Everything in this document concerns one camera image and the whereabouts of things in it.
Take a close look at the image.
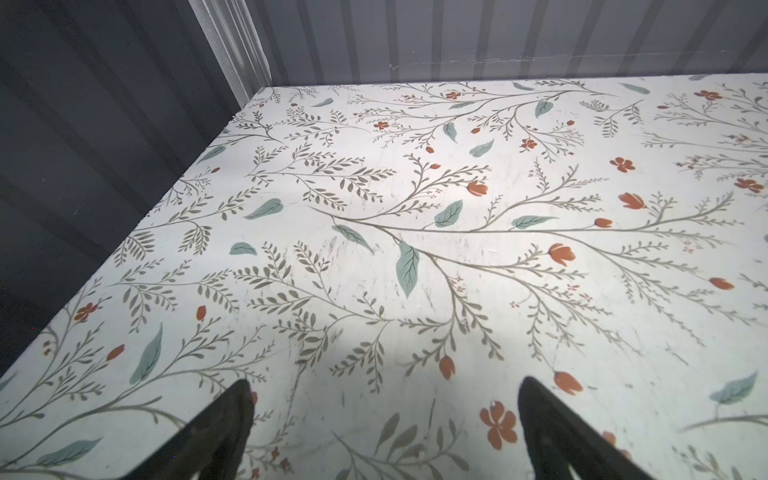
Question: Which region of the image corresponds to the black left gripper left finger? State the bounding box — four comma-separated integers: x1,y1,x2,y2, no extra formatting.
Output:
125,379,254,479

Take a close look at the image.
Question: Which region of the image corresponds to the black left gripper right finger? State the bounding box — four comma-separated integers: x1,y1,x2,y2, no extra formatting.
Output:
518,376,651,480

